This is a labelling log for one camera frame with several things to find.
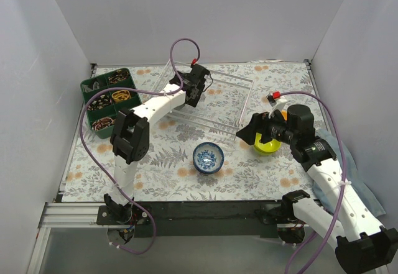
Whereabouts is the orange bowl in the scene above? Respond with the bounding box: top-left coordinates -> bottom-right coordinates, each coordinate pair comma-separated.
281,111 -> 287,121

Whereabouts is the lime green bowl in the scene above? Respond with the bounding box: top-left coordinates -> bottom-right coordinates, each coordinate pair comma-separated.
253,133 -> 282,156

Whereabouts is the blue patterned white bowl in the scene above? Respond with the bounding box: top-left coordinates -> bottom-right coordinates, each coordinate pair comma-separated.
193,142 -> 224,175

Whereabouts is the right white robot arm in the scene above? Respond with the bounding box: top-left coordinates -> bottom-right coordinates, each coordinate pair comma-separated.
236,104 -> 397,273

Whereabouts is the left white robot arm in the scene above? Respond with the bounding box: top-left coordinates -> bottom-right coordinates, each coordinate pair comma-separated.
104,64 -> 211,224

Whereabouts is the blue cloth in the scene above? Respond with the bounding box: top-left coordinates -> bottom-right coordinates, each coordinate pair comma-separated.
313,129 -> 386,217

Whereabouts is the green compartment organizer tray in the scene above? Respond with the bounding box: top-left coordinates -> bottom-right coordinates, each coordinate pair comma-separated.
80,68 -> 142,139

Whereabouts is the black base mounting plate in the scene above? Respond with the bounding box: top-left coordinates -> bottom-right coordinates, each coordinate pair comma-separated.
96,200 -> 305,244

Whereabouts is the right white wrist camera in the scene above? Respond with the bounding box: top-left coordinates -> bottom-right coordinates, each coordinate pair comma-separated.
267,91 -> 287,119

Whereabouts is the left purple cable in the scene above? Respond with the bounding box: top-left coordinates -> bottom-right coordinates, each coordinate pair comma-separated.
78,38 -> 200,255

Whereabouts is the purple cable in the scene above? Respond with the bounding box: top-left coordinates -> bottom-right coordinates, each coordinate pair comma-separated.
78,38 -> 200,255
270,91 -> 346,274

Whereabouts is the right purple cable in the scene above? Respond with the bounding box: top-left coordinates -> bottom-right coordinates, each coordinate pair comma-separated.
270,91 -> 346,274

